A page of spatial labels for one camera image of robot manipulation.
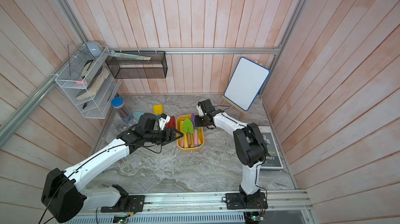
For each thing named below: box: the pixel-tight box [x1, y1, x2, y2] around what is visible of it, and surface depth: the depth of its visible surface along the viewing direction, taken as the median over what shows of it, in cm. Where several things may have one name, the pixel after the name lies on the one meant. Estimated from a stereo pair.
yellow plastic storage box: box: [176, 114, 205, 152], surface depth 95 cm
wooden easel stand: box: [221, 95, 248, 122], surface depth 105 cm
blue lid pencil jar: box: [110, 96, 134, 124], surface depth 97 cm
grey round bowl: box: [85, 40, 103, 58], surface depth 84 cm
